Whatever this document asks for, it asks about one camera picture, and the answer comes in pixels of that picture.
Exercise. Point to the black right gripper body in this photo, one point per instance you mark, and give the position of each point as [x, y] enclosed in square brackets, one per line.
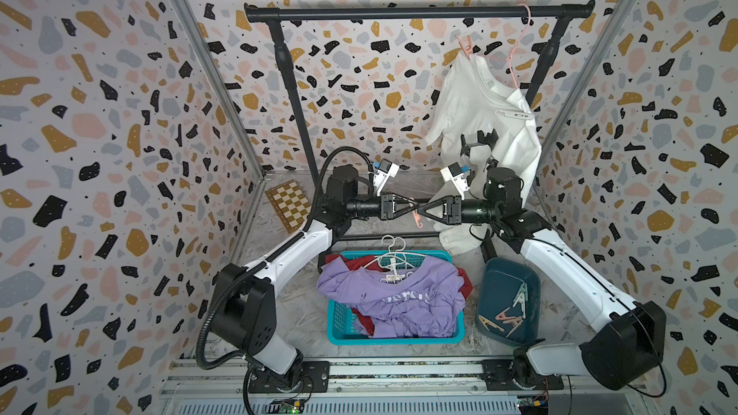
[456, 216]

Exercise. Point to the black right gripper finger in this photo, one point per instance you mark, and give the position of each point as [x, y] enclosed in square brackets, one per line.
[432, 204]
[434, 216]

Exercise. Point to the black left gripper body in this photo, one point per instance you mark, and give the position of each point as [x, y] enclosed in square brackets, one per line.
[385, 208]

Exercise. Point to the white plastic hangers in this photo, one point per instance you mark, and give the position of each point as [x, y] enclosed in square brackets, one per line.
[396, 263]

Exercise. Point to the purple garment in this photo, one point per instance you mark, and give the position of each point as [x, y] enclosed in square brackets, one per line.
[398, 300]

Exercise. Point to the white printed t-shirt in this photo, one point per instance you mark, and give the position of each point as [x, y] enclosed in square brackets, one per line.
[469, 131]

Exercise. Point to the pink wire hanger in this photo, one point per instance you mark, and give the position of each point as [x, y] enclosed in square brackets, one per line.
[510, 56]

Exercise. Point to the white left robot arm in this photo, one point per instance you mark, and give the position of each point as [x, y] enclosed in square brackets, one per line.
[241, 322]

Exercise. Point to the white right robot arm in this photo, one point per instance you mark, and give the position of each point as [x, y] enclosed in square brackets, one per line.
[629, 335]

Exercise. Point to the red garment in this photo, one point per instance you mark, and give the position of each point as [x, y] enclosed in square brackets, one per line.
[357, 265]

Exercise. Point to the wooden chessboard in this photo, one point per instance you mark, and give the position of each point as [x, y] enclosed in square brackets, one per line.
[290, 204]

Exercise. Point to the dark teal clothespin bin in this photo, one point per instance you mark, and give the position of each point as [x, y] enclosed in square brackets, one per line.
[508, 307]

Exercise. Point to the teal laundry basket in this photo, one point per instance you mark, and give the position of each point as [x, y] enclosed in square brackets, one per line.
[346, 326]

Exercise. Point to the dark grey clothes rack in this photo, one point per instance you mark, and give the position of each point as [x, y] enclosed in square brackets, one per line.
[273, 18]

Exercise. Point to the aluminium corner profile right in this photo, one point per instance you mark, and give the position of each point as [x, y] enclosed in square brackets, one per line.
[598, 53]

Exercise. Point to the aluminium corner profile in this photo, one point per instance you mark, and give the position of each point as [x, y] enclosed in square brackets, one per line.
[598, 53]
[202, 53]

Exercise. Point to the aluminium corner profile left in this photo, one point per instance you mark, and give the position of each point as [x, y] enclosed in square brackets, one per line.
[202, 53]

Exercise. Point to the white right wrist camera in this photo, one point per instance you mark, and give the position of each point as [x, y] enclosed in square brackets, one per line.
[455, 174]

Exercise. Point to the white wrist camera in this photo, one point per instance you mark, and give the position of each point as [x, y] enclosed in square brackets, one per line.
[383, 171]
[455, 174]

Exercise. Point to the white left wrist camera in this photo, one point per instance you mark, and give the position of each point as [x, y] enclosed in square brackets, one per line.
[383, 171]

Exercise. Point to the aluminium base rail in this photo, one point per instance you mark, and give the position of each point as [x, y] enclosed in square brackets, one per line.
[390, 385]

